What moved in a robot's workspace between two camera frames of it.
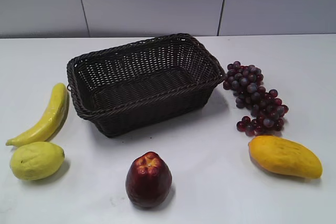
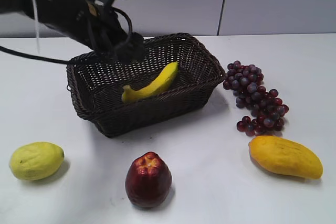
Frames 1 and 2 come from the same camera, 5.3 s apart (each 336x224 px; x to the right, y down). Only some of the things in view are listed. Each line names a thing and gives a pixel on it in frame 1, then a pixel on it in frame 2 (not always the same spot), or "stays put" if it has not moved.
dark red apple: (148, 180) stays put
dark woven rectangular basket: (136, 87) stays put
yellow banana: (53, 124) → (129, 95)
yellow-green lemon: (36, 160) stays put
